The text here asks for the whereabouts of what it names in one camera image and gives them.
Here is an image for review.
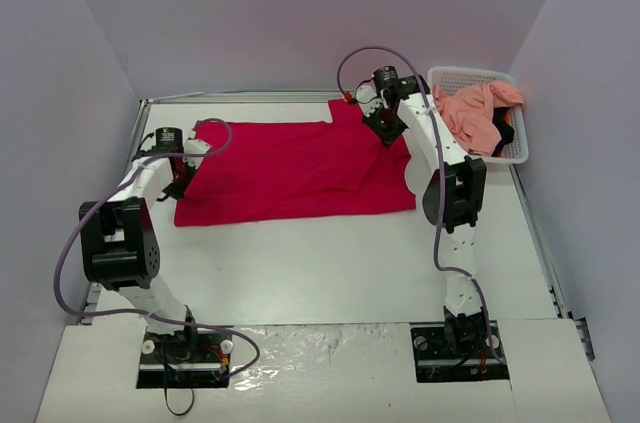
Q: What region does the red t-shirt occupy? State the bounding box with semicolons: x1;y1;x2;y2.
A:
174;99;416;227

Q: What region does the thin black cable loop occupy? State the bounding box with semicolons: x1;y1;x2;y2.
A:
163;382;196;417

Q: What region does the salmon pink t-shirt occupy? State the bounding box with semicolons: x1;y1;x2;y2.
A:
432;80;525;156

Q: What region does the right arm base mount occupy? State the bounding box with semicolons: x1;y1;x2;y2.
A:
409;321;510;384

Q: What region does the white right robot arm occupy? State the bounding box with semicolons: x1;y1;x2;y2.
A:
356;66;487;356

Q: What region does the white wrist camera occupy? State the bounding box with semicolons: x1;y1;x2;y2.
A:
344;80;382;116
183;128;211;168

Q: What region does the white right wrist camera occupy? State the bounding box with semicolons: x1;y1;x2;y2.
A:
344;80;382;116

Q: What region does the black garment in basket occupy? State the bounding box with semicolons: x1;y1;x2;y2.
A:
492;107;515;157

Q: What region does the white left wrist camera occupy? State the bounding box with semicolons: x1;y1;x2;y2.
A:
183;128;211;168

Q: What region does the white plastic laundry basket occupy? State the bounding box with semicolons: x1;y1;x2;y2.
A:
427;66;529;165

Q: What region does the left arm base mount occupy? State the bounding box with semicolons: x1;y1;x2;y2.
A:
136;330;234;389

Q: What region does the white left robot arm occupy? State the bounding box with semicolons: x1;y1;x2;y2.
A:
79;127;210;361

